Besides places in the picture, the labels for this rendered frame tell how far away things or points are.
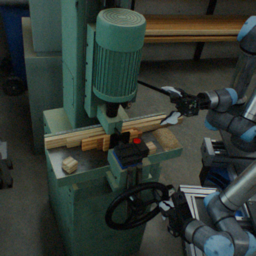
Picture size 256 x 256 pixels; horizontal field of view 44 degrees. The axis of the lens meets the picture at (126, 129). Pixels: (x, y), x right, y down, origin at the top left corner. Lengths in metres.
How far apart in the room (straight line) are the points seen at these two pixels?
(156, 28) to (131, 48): 2.27
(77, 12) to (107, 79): 0.29
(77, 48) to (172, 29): 2.20
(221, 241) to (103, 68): 0.69
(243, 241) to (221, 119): 0.54
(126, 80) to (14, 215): 1.42
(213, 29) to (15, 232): 2.78
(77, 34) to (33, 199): 1.38
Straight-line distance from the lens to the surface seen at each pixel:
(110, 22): 1.10
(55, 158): 1.36
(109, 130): 1.36
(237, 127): 1.39
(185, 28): 3.52
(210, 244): 1.00
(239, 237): 1.08
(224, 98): 1.35
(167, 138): 1.47
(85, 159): 1.36
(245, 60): 1.51
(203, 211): 2.18
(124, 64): 1.15
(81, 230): 1.66
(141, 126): 1.49
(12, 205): 2.36
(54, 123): 1.69
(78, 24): 1.32
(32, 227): 2.24
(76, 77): 1.43
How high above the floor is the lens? 1.88
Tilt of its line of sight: 40 degrees down
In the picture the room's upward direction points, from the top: 9 degrees clockwise
